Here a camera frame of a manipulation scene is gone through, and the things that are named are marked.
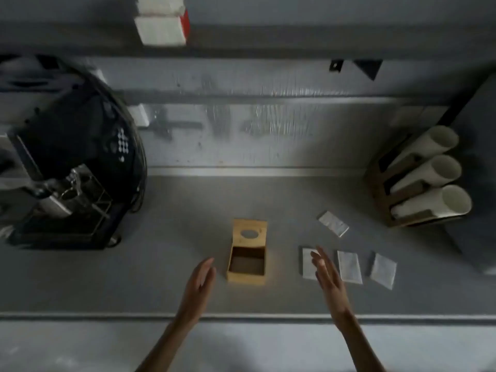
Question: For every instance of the black shelf bracket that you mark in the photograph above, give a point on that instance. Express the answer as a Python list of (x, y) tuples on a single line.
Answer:
[(368, 67)]

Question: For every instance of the stack of white paper cups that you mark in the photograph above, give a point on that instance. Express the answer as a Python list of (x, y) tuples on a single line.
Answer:
[(430, 203), (430, 174), (430, 145)]

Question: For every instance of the white wall socket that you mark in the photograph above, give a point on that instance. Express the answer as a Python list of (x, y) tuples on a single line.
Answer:
[(138, 115)]

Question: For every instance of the person's left forearm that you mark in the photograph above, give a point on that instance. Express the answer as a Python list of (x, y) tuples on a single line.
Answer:
[(166, 344)]

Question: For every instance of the coffee grinder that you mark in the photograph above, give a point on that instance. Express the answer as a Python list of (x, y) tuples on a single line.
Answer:
[(7, 182)]

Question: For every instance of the stainless steel milk pitcher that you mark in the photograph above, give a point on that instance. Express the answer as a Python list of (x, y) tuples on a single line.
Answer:
[(54, 205)]

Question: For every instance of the wooden napkin box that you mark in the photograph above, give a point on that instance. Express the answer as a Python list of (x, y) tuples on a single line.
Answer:
[(260, 228)]

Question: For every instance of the person's left hand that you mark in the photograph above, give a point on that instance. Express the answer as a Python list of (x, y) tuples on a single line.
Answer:
[(197, 290)]

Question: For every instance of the white cardboard box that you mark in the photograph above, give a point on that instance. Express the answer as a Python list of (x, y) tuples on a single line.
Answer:
[(159, 4), (159, 30)]

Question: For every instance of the black espresso machine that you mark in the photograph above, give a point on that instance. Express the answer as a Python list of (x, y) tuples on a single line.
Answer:
[(77, 123)]

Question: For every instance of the grey wall shelf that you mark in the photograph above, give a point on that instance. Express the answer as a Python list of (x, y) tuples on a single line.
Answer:
[(271, 38)]

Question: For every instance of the wooden cup holder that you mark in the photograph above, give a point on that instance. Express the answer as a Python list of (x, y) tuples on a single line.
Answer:
[(381, 201)]

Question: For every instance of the person's right hand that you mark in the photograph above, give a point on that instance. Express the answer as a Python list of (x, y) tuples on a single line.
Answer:
[(333, 290)]

